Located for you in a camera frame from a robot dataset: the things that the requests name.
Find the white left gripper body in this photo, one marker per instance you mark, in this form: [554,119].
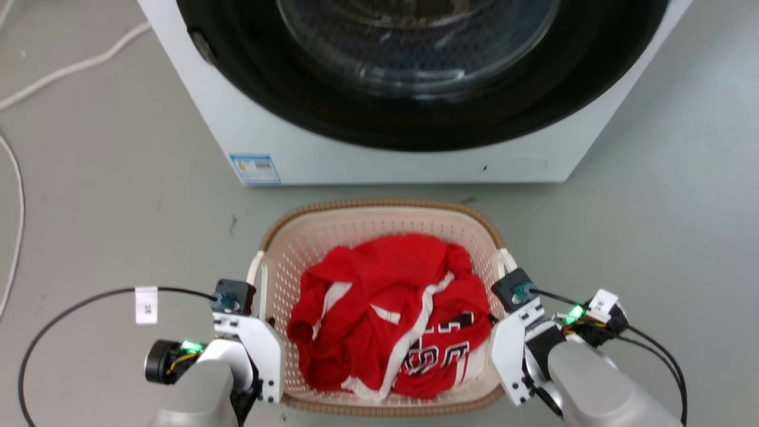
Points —
[261,344]

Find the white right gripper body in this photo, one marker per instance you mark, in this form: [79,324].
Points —
[509,350]

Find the beige plastic laundry basket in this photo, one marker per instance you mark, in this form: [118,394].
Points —
[367,222]

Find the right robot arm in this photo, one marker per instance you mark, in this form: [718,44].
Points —
[599,385]

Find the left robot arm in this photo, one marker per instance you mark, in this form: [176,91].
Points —
[195,385]

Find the red white sports jersey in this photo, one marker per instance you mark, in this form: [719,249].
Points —
[379,308]

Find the blue white energy label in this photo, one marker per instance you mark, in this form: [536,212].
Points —
[255,168]

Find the white washing machine body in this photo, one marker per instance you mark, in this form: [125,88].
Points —
[356,154]

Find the black round washer door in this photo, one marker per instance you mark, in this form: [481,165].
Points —
[308,95]

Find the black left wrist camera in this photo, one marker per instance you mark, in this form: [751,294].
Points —
[234,295]

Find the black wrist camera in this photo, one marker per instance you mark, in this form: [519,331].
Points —
[514,288]
[234,295]

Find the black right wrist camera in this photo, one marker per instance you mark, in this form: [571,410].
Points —
[514,288]

